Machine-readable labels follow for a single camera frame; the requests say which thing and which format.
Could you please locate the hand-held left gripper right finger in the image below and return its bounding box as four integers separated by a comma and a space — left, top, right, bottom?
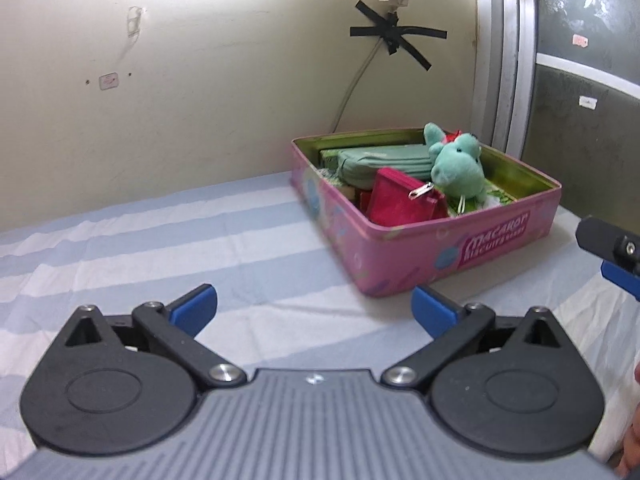
382, 285, 576, 388

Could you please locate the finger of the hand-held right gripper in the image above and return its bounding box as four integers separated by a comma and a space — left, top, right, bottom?
601, 259, 640, 303
575, 216, 640, 277

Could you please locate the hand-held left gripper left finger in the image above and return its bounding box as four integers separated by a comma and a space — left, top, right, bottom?
47, 283, 247, 387

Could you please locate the pink biscuit tin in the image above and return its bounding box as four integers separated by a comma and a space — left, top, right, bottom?
291, 127, 562, 300

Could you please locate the green box with white picture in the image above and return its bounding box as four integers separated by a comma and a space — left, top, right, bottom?
447, 182, 516, 218

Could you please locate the magenta coin purse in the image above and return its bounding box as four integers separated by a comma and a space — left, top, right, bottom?
357, 167, 450, 226

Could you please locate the green plush dinosaur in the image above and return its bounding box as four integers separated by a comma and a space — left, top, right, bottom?
423, 122, 488, 211

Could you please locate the mint green zipper pouch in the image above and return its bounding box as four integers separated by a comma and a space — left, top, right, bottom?
336, 143, 441, 192

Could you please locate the person's right hand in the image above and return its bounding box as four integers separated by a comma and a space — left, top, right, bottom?
614, 362, 640, 478

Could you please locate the striped bed sheet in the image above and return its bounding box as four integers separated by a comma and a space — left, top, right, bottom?
0, 170, 640, 461

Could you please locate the aluminium framed window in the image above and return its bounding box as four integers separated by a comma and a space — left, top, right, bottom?
470, 0, 640, 226

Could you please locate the black tape cross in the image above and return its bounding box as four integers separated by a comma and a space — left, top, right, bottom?
350, 1, 447, 72

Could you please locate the thin wall cable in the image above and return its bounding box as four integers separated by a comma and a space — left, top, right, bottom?
330, 40, 383, 135

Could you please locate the clear adhesive wall hook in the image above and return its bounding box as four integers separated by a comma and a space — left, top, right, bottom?
126, 6, 146, 37

